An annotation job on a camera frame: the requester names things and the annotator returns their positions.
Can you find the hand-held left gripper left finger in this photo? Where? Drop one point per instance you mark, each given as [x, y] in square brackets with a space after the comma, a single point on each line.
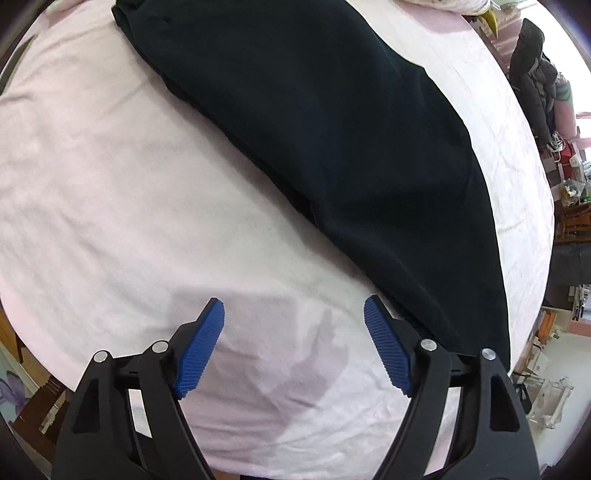
[201, 350]

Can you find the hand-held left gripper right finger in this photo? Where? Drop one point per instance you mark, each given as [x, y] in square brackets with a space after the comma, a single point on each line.
[388, 346]

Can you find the black pants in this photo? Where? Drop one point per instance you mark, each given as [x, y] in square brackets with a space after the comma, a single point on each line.
[323, 138]

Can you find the wooden bedside furniture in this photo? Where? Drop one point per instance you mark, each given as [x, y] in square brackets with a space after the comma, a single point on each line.
[44, 401]

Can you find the pink bed sheet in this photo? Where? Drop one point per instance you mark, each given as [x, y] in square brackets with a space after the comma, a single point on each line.
[115, 207]

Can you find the white plastic rack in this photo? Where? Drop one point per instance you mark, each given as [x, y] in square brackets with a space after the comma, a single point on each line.
[551, 401]

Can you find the dark grey cloth cover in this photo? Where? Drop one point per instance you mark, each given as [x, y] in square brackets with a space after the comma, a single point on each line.
[572, 265]

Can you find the wooden chair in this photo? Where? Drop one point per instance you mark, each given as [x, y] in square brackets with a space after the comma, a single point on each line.
[575, 221]

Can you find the cluttered side table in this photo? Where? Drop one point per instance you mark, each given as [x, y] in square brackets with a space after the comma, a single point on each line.
[572, 189]

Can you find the pink hanging cloth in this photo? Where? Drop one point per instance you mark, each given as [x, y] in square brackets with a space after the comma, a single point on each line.
[567, 110]

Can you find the black hanging jacket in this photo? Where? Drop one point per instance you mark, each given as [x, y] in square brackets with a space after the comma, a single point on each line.
[531, 69]

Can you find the yellow object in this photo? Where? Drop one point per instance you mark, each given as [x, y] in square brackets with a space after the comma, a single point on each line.
[490, 21]

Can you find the floral duvet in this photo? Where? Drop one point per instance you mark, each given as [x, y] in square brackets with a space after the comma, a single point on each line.
[443, 5]

